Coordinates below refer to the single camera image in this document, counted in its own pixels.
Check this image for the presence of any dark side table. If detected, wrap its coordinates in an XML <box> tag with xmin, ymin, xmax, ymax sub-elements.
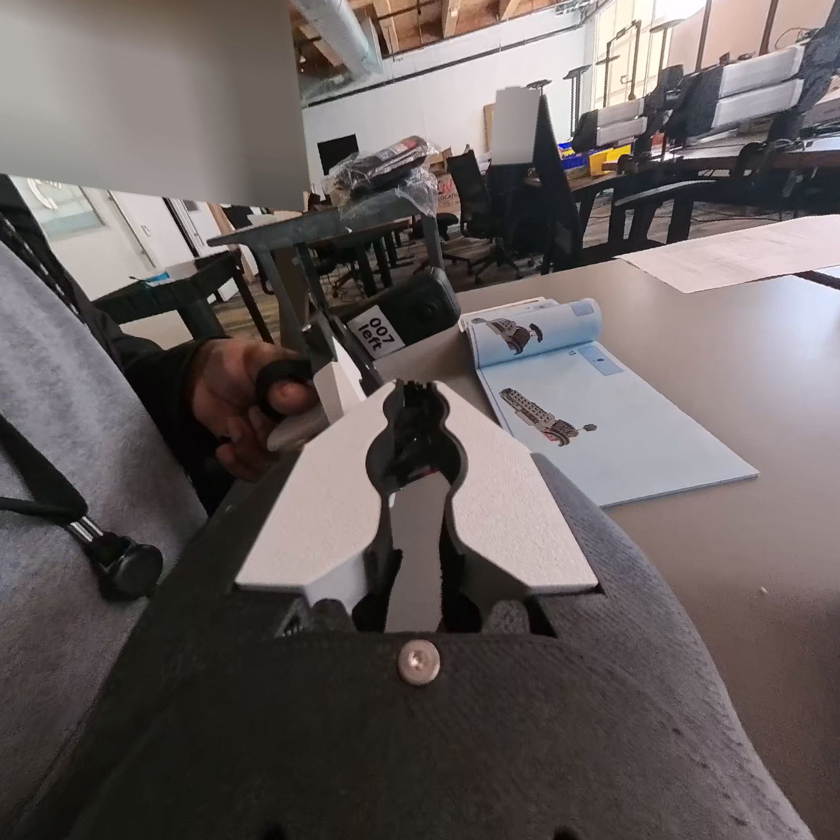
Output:
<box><xmin>92</xmin><ymin>251</ymin><xmax>275</xmax><ymax>343</ymax></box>

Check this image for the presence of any grey black toy brick model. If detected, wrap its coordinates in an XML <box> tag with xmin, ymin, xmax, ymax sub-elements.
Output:
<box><xmin>384</xmin><ymin>379</ymin><xmax>455</xmax><ymax>493</ymax></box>

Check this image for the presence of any tall black office chair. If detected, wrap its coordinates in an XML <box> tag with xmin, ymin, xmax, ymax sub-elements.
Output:
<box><xmin>530</xmin><ymin>95</ymin><xmax>586</xmax><ymax>275</ymax></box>

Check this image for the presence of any white equipment case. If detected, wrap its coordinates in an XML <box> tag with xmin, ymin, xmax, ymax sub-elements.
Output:
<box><xmin>682</xmin><ymin>42</ymin><xmax>808</xmax><ymax>135</ymax></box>
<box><xmin>574</xmin><ymin>98</ymin><xmax>647</xmax><ymax>151</ymax></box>

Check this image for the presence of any dark metal table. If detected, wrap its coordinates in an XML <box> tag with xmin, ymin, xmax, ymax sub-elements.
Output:
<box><xmin>209</xmin><ymin>190</ymin><xmax>447</xmax><ymax>358</ymax></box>

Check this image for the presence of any silver air duct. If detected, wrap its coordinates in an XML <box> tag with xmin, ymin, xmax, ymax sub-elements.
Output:
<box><xmin>289</xmin><ymin>0</ymin><xmax>385</xmax><ymax>85</ymax></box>

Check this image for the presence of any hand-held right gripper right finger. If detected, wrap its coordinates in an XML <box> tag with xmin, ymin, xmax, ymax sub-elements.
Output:
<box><xmin>433</xmin><ymin>379</ymin><xmax>599</xmax><ymax>614</ymax></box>

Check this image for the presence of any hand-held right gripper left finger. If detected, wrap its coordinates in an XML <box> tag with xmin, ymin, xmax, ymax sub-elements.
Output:
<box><xmin>234</xmin><ymin>379</ymin><xmax>404</xmax><ymax>611</ymax></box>

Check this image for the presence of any person's left hand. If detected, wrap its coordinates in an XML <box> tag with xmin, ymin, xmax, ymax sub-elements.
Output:
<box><xmin>189</xmin><ymin>338</ymin><xmax>322</xmax><ymax>484</ymax></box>

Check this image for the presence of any long wooden workbench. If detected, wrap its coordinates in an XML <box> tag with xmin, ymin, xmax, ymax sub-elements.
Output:
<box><xmin>564</xmin><ymin>134</ymin><xmax>840</xmax><ymax>247</ymax></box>

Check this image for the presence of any grey desk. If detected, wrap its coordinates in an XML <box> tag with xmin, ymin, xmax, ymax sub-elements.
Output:
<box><xmin>217</xmin><ymin>217</ymin><xmax>840</xmax><ymax>840</ymax></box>

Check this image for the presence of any light blue instruction booklet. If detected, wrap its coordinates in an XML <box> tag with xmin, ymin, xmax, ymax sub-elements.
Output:
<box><xmin>459</xmin><ymin>297</ymin><xmax>760</xmax><ymax>509</ymax></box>

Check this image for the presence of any black monitor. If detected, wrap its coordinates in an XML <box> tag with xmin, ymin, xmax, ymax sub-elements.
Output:
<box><xmin>317</xmin><ymin>134</ymin><xmax>360</xmax><ymax>177</ymax></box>

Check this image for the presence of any plastic wrapped bundle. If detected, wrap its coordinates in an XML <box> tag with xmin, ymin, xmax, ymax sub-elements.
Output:
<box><xmin>328</xmin><ymin>136</ymin><xmax>439</xmax><ymax>214</ymax></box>

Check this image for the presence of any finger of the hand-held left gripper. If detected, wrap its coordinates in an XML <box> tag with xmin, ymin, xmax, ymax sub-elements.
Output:
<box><xmin>266</xmin><ymin>338</ymin><xmax>368</xmax><ymax>455</ymax></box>

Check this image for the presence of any white paper sheet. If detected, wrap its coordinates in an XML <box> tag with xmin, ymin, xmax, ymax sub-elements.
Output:
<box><xmin>617</xmin><ymin>215</ymin><xmax>840</xmax><ymax>294</ymax></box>

